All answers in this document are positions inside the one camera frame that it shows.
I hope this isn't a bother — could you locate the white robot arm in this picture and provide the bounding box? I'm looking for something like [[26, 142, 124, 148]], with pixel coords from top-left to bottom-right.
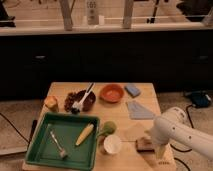
[[149, 107, 213, 160]]

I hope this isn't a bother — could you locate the dark cabinet counter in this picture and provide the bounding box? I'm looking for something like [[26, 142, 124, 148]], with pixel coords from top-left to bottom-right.
[[0, 30, 213, 100]]

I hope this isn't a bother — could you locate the yellow corn cob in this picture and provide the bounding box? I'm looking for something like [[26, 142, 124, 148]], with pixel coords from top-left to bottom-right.
[[75, 124, 94, 146]]

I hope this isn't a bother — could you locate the metal fork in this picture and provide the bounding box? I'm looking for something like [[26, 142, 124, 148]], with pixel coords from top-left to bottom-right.
[[50, 131, 68, 159]]

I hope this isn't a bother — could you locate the red bowl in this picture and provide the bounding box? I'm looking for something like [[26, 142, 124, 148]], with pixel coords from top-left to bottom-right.
[[100, 84, 124, 103]]

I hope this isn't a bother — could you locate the dark brown bowl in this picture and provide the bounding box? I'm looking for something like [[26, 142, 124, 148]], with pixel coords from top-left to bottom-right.
[[64, 90, 96, 112]]

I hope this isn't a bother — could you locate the green pear toy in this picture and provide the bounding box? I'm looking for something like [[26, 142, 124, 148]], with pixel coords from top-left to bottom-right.
[[98, 121, 117, 136]]

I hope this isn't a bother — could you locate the green plastic tray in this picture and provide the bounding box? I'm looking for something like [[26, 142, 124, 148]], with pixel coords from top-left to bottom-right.
[[25, 113, 100, 171]]

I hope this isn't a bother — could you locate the white bottle on counter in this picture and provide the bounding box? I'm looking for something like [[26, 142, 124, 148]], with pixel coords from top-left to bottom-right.
[[86, 0, 99, 25]]

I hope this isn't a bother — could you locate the white cup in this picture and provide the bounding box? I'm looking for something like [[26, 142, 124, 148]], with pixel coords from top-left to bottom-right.
[[102, 135, 122, 155]]

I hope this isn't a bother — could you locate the light blue folded cloth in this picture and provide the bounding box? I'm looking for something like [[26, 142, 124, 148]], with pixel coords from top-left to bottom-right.
[[126, 101, 155, 120]]

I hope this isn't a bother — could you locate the blue sponge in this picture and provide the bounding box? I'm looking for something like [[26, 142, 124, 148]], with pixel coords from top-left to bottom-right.
[[125, 84, 141, 97]]

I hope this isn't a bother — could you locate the yellow orange cup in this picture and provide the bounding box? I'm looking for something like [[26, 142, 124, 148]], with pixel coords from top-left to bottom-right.
[[44, 96, 59, 112]]

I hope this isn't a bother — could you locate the brown whiteboard eraser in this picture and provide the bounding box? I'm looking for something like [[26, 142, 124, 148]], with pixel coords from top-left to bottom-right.
[[136, 137, 154, 152]]

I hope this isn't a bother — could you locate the black cable left floor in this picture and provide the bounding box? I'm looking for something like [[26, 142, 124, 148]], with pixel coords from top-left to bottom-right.
[[0, 112, 31, 145]]

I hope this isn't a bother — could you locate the black cable on floor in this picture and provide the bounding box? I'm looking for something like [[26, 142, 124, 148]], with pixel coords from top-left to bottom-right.
[[170, 104, 198, 154]]

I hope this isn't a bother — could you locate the white dish brush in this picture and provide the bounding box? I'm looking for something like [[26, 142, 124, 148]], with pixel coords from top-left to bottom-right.
[[71, 83, 94, 114]]

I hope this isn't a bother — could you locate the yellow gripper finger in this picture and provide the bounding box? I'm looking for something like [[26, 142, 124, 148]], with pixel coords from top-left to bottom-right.
[[155, 145, 166, 159]]

